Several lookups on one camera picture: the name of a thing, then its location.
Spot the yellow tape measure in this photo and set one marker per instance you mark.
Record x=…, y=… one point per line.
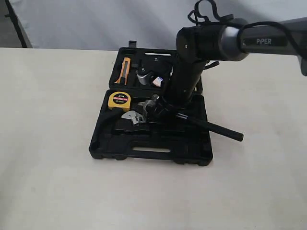
x=120, y=100

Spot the orange utility knife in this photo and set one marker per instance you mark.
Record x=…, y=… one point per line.
x=123, y=77

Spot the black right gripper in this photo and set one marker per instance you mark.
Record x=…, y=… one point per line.
x=180, y=87

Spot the black adjustable wrench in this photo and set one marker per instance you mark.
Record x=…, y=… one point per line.
x=135, y=117

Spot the white backdrop cloth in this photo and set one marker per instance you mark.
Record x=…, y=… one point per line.
x=102, y=24

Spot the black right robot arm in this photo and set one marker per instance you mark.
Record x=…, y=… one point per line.
x=232, y=41

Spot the steel claw hammer black grip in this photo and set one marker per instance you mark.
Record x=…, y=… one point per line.
x=223, y=131

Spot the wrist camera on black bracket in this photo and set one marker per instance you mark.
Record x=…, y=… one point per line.
x=154, y=65

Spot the electrical tape roll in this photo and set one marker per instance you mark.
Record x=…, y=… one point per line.
x=157, y=82

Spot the black plastic tool case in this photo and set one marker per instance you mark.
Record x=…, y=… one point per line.
x=117, y=138

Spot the black backdrop stand pole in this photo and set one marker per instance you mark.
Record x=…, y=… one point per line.
x=15, y=21

